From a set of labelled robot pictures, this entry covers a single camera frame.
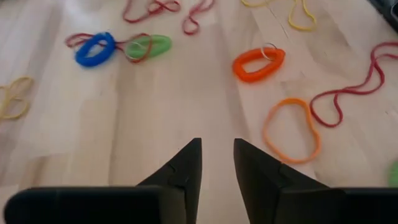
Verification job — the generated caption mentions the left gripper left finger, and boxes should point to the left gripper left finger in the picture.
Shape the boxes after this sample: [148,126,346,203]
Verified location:
[3,138,202,224]

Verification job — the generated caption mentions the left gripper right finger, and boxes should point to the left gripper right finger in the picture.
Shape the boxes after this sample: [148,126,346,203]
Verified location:
[234,138,398,224]

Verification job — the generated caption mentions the orange rubber band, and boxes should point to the orange rubber band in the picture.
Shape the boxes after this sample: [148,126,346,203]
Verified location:
[262,98,322,165]

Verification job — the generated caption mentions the green coil keychain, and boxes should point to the green coil keychain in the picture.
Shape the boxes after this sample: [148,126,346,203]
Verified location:
[124,34,173,60]

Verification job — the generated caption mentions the red rubber band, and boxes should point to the red rubber band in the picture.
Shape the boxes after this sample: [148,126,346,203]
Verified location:
[309,41,398,128]
[122,0,182,24]
[64,32,154,64]
[182,0,216,35]

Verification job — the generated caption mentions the yellow rubber band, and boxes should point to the yellow rubber band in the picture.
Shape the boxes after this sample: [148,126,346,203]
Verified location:
[0,76,34,121]
[241,0,318,32]

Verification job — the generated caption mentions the orange coil keychain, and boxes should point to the orange coil keychain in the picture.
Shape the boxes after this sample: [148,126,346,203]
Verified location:
[232,42,286,83]

